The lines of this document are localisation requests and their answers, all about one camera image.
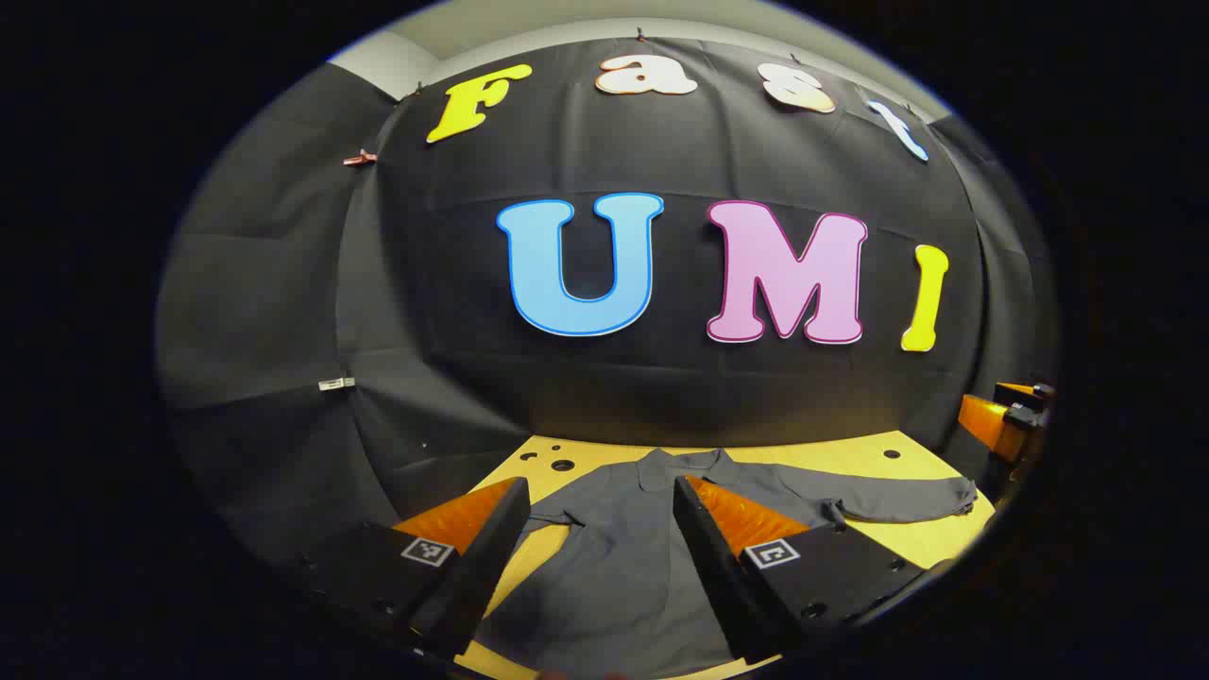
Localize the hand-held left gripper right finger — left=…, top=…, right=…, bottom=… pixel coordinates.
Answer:
left=673, top=475, right=931, bottom=662

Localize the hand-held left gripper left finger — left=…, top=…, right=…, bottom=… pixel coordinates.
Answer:
left=283, top=477, right=532, bottom=659

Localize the grey button shirt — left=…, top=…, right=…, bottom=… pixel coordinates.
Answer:
left=472, top=448, right=979, bottom=680

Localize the black backdrop cloth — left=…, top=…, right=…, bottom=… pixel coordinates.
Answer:
left=156, top=38, right=1059, bottom=568

